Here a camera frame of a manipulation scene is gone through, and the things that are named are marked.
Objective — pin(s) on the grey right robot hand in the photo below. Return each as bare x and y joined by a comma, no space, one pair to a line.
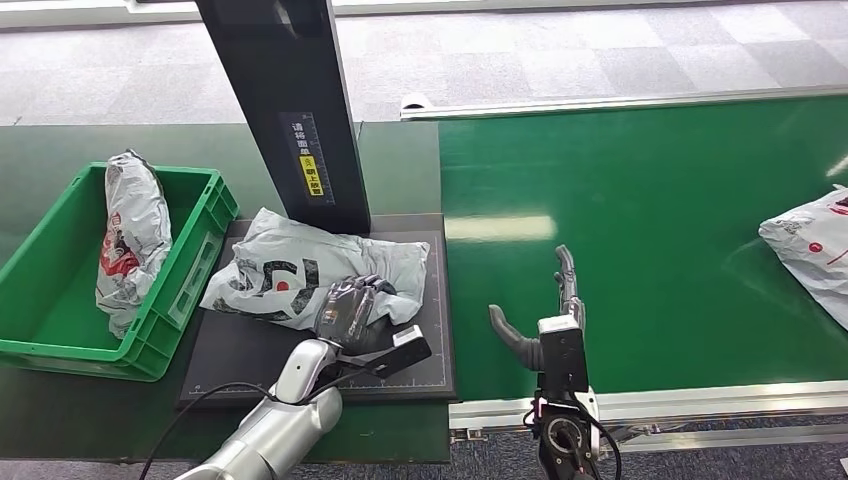
523,344

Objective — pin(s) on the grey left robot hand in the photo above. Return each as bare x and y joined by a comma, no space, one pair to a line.
351,314

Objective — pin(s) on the white poly mailer package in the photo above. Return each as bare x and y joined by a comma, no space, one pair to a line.
278,265

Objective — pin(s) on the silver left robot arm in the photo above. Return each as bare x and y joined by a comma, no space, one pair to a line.
285,417

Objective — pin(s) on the green conveyor belt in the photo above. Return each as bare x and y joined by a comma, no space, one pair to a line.
629,199

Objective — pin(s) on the small white conveyor end cap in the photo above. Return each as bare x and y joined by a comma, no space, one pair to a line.
414,102

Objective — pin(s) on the crumpled white red-print package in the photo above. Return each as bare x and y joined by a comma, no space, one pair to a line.
132,232

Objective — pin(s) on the white red-dot poly package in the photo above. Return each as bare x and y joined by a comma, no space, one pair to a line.
815,252

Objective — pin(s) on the yellow label sticker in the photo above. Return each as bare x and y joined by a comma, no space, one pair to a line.
311,175

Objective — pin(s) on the black scanner column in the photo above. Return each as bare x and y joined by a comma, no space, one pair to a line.
278,79

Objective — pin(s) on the green plastic crate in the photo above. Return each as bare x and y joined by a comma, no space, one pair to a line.
53,311

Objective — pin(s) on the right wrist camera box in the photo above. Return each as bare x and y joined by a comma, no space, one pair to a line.
563,354

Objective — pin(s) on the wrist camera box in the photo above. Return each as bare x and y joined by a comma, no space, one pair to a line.
404,351
563,354

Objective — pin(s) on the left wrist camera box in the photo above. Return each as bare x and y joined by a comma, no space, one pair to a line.
404,351

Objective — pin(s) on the black scanner base plate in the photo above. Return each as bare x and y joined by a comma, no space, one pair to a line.
238,358

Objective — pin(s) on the aluminium conveyor side rail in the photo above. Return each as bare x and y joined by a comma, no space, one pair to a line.
596,104
729,401

